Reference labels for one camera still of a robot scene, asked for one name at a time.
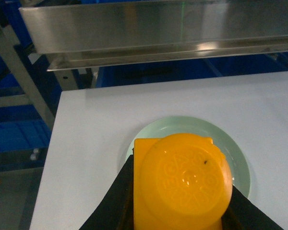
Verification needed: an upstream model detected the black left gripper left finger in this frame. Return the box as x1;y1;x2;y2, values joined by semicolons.
80;155;134;230

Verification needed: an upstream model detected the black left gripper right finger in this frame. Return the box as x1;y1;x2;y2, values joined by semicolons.
221;187;282;230

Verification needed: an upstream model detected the yellow toy block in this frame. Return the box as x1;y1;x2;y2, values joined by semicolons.
133;136;232;230

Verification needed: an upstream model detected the light green round plate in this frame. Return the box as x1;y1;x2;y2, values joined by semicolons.
125;116;251;197

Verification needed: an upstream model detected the stainless steel shelf rail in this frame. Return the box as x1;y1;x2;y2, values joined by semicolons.
19;0;288;71

